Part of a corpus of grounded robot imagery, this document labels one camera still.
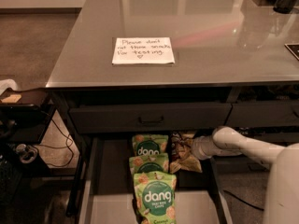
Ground white handwritten paper note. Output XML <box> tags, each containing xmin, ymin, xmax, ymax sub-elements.
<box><xmin>112</xmin><ymin>37</ymin><xmax>175</xmax><ymax>65</ymax></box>

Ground black floor cable left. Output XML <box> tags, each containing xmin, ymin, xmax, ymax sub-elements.
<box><xmin>33</xmin><ymin>109</ymin><xmax>76</xmax><ymax>169</ymax></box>

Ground middle green dang chip bag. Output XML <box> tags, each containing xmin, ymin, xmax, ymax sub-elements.
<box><xmin>129</xmin><ymin>153</ymin><xmax>169</xmax><ymax>175</ymax></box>

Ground black side cart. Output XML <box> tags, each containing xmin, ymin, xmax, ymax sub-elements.
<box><xmin>0</xmin><ymin>89</ymin><xmax>56</xmax><ymax>176</ymax></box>

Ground front green dang chip bag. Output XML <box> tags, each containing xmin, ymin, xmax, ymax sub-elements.
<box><xmin>134</xmin><ymin>171</ymin><xmax>177</xmax><ymax>224</ymax></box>

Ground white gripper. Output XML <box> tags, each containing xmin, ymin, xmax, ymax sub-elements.
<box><xmin>182</xmin><ymin>132</ymin><xmax>240</xmax><ymax>161</ymax></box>

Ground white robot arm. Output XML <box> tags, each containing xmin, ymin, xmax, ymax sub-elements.
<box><xmin>190</xmin><ymin>126</ymin><xmax>299</xmax><ymax>224</ymax></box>

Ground round silver device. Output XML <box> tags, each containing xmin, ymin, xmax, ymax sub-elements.
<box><xmin>16</xmin><ymin>144</ymin><xmax>38</xmax><ymax>164</ymax></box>

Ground rear green dang chip bag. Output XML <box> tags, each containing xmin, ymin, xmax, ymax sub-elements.
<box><xmin>132</xmin><ymin>134</ymin><xmax>168</xmax><ymax>156</ymax></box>

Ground top right drawer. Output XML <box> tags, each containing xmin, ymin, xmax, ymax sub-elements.
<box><xmin>226</xmin><ymin>101</ymin><xmax>299</xmax><ymax>127</ymax></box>

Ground brown chip bag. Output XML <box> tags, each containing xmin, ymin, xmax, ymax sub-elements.
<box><xmin>169</xmin><ymin>132</ymin><xmax>202</xmax><ymax>174</ymax></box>

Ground open middle drawer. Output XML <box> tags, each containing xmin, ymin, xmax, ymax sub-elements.
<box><xmin>78</xmin><ymin>137</ymin><xmax>233</xmax><ymax>224</ymax></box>

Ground green dang chip bag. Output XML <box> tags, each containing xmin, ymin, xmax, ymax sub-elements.
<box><xmin>132</xmin><ymin>134</ymin><xmax>168</xmax><ymax>156</ymax></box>
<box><xmin>129</xmin><ymin>153</ymin><xmax>169</xmax><ymax>175</ymax></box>
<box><xmin>134</xmin><ymin>171</ymin><xmax>177</xmax><ymax>224</ymax></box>

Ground black power cable right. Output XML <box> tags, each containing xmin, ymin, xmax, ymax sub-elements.
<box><xmin>223</xmin><ymin>189</ymin><xmax>265</xmax><ymax>212</ymax></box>

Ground closed top left drawer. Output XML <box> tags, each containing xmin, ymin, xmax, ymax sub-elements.
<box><xmin>69</xmin><ymin>103</ymin><xmax>231</xmax><ymax>133</ymax></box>

